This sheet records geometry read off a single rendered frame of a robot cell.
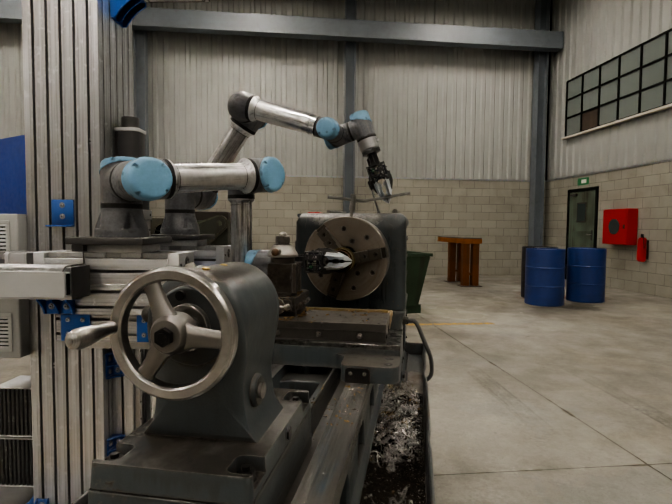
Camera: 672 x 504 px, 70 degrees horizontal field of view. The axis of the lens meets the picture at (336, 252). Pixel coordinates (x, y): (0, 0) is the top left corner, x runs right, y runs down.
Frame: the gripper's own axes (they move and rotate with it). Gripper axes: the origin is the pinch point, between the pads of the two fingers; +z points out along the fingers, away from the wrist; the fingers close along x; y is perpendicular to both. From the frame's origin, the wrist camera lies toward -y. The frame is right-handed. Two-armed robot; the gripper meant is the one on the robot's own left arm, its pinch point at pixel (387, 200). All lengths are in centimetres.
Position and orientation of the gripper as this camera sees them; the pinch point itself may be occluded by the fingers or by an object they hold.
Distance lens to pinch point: 189.8
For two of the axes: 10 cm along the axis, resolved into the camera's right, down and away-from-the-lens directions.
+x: 9.3, -3.1, -1.7
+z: 3.2, 9.5, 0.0
